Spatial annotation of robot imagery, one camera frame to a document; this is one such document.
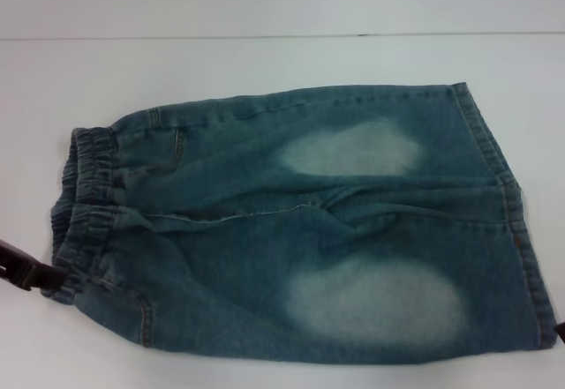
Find blue denim shorts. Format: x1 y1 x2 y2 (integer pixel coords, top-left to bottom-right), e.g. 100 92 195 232
50 82 558 360

